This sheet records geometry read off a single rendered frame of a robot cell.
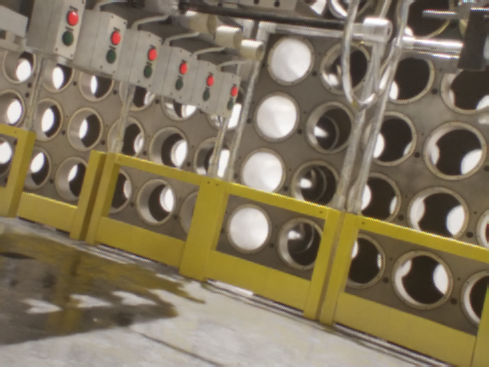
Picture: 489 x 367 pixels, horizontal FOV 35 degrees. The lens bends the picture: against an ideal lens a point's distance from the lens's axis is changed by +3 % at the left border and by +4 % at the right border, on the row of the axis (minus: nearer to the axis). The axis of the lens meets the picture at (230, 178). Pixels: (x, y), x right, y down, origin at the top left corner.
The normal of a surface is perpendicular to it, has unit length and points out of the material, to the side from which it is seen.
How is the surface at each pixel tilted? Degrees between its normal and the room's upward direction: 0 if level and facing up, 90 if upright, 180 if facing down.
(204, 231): 90
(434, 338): 90
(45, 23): 90
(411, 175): 90
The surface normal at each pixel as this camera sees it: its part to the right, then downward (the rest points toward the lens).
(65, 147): -0.46, -0.10
